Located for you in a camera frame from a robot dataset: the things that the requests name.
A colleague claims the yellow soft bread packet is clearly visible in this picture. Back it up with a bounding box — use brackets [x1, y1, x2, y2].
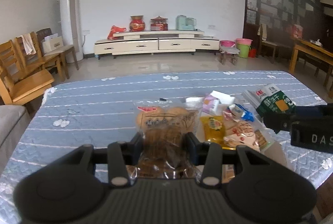
[200, 116, 226, 146]

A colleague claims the green biscuit packet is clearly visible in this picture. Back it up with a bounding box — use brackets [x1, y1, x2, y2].
[242, 84, 296, 117]

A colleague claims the clear bag of brown pastries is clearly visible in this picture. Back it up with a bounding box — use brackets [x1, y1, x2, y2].
[126, 98, 203, 180]

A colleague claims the red rice cracker packet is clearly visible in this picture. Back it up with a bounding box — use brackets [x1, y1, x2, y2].
[250, 130, 272, 152]

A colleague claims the white cracker packet red print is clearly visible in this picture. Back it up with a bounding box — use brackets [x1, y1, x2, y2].
[224, 120, 259, 151]

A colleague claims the blue quilted table cover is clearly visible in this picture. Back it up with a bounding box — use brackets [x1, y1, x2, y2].
[1, 70, 324, 223]

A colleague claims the pink snack packet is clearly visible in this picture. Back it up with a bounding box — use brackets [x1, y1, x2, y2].
[202, 94, 220, 115]

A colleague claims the blue snack packet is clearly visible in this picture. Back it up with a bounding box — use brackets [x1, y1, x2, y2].
[226, 103, 255, 122]

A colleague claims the wooden dining table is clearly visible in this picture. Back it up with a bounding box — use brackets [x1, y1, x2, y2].
[288, 37, 332, 87]

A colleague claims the small grey stool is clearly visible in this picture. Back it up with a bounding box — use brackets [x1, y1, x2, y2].
[220, 46, 240, 65]

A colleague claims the green plastic bucket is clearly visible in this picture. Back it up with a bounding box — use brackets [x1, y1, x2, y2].
[236, 39, 252, 58]

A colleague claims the wooden chair near shelf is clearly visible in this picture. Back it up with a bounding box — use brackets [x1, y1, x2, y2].
[257, 23, 278, 64]

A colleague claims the grey sofa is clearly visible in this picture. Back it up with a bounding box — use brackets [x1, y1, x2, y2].
[0, 105, 30, 173]

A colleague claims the pink plastic basin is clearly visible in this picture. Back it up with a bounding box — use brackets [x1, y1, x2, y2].
[220, 40, 235, 47]

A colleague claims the cream TV cabinet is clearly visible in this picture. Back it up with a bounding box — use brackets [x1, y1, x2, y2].
[94, 30, 220, 58]

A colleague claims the wooden chair with paper bag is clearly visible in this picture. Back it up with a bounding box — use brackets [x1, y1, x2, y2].
[36, 28, 79, 79]

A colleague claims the red plastic bag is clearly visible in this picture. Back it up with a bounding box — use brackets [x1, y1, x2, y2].
[107, 26, 126, 40]

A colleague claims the light wooden chair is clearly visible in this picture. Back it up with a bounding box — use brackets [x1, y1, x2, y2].
[1, 40, 54, 106]

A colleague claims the white paper bag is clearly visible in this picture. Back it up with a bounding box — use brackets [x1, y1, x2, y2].
[41, 34, 63, 54]

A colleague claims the wooden chair with towel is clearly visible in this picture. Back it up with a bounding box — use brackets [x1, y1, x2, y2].
[14, 32, 64, 81]

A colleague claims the red round jar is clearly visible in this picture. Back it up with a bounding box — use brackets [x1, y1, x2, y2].
[129, 15, 146, 32]

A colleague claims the dark wooden display shelf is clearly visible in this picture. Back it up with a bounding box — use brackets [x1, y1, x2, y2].
[243, 0, 332, 57]

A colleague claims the mint green appliance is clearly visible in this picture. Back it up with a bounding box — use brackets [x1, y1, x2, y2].
[175, 15, 196, 31]

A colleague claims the red gift box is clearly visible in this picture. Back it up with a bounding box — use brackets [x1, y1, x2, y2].
[150, 16, 168, 31]

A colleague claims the white standing air conditioner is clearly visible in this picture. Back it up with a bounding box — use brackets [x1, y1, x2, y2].
[59, 0, 83, 61]

